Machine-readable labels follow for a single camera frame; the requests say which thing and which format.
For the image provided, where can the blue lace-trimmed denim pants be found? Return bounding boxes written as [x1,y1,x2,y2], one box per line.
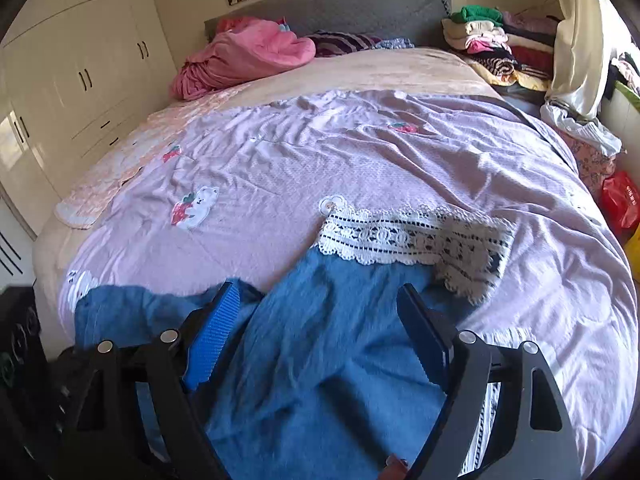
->
[72,194,519,480]

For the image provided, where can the lilac quilted bedspread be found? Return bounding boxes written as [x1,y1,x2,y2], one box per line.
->
[58,90,639,474]

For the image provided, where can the yellow plastic bag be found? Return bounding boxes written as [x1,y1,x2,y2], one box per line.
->
[624,226,640,283]

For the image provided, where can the red plastic bag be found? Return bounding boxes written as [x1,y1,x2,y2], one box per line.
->
[600,170,639,238]

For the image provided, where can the pink crumpled blanket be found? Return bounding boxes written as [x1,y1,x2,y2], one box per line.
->
[170,16,316,101]

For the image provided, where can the cream curtain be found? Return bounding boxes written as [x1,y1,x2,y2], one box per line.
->
[547,0,628,119]

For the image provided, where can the stack of folded clothes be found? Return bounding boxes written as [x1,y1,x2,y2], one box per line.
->
[442,6,559,96]

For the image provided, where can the cream glossy wardrobe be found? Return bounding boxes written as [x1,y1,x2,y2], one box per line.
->
[1,0,176,233]

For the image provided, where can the striped purple pillow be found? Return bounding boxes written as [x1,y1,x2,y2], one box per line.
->
[308,30,381,58]

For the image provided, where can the grey padded headboard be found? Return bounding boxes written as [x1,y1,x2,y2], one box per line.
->
[204,0,451,48]

